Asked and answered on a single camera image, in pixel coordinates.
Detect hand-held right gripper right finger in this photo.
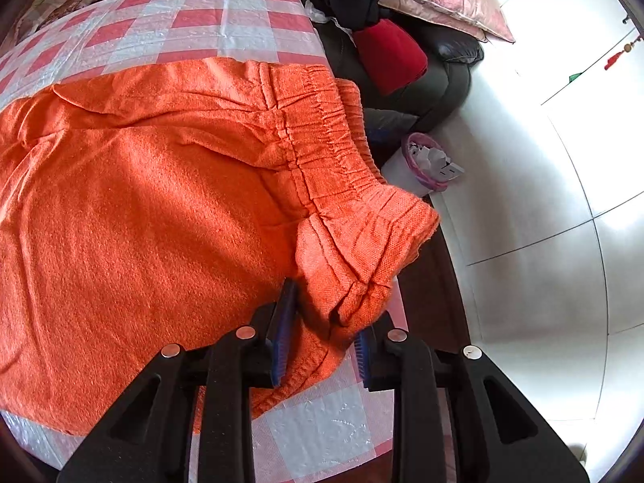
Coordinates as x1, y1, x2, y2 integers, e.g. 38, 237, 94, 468
352, 312, 590, 483

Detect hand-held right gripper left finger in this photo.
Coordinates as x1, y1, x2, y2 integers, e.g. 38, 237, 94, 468
56, 278, 303, 483

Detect orange knitted pants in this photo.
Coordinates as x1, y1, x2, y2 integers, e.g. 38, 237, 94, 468
0, 57, 441, 436

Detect dark wooden table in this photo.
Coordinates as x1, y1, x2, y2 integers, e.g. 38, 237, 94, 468
352, 224, 476, 483

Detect pink waste basket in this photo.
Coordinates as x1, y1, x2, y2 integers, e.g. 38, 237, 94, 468
381, 132, 464, 197

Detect white paper scraps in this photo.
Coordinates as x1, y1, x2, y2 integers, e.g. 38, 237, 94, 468
407, 141, 464, 182

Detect dark leather sofa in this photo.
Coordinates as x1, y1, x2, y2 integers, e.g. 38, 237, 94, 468
221, 0, 485, 134

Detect red cloth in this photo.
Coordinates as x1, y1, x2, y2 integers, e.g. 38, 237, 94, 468
352, 19, 428, 97

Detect red white checked tablecloth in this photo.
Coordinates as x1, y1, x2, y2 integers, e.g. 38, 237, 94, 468
0, 0, 411, 483

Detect white plastic bag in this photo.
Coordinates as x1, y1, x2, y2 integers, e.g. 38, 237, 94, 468
303, 0, 344, 26

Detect red hanging ornament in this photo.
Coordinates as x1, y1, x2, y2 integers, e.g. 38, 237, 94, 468
604, 30, 644, 72

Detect floral pink pillows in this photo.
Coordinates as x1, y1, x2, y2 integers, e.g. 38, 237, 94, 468
10, 0, 86, 41

